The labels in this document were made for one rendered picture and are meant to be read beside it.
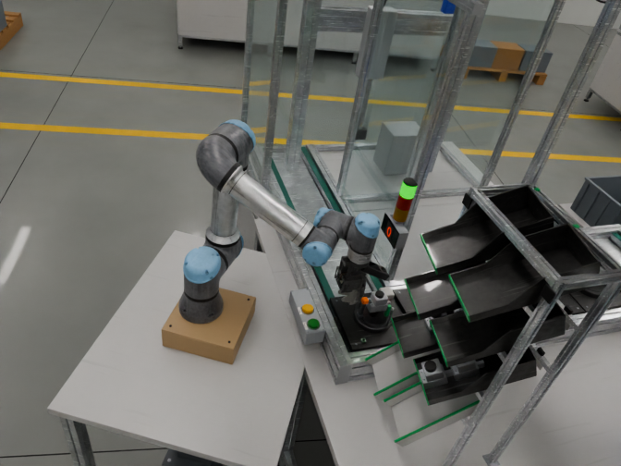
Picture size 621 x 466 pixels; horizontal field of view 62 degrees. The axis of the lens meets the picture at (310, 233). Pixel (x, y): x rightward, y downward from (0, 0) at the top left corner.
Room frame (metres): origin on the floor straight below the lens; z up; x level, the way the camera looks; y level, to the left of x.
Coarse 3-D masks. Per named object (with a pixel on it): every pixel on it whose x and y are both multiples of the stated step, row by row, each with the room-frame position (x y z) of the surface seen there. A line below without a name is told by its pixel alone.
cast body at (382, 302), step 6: (372, 294) 1.27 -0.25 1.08; (378, 294) 1.26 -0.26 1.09; (384, 294) 1.28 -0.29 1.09; (372, 300) 1.26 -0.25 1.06; (378, 300) 1.25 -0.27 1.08; (384, 300) 1.26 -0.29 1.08; (372, 306) 1.24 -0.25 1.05; (378, 306) 1.25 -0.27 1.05; (384, 306) 1.26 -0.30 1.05; (372, 312) 1.24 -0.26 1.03
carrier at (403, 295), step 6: (402, 288) 1.45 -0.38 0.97; (396, 294) 1.41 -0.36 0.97; (402, 294) 1.42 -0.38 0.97; (408, 294) 1.42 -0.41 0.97; (396, 300) 1.39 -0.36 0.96; (402, 300) 1.38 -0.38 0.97; (408, 300) 1.39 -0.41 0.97; (402, 306) 1.35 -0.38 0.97; (408, 306) 1.36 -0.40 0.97; (402, 312) 1.34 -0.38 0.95; (408, 312) 1.33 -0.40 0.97
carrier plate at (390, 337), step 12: (336, 300) 1.32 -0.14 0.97; (360, 300) 1.34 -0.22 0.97; (336, 312) 1.27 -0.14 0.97; (348, 312) 1.28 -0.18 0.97; (396, 312) 1.32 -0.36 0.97; (348, 324) 1.22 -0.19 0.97; (348, 336) 1.17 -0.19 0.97; (360, 336) 1.18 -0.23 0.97; (372, 336) 1.19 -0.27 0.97; (384, 336) 1.20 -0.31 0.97; (360, 348) 1.13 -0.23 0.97; (372, 348) 1.14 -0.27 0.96
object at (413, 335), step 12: (396, 324) 1.05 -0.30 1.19; (408, 324) 1.04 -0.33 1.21; (420, 324) 1.04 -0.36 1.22; (396, 336) 0.99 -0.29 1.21; (408, 336) 1.00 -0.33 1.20; (420, 336) 1.00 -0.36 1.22; (432, 336) 0.99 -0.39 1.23; (408, 348) 0.96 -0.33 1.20; (420, 348) 0.94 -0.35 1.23; (432, 348) 0.95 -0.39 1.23
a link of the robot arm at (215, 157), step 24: (216, 144) 1.23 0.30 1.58; (216, 168) 1.17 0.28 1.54; (240, 168) 1.20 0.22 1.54; (240, 192) 1.15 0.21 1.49; (264, 192) 1.17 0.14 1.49; (264, 216) 1.13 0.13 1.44; (288, 216) 1.13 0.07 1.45; (312, 240) 1.10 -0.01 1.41; (336, 240) 1.15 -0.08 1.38; (312, 264) 1.07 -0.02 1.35
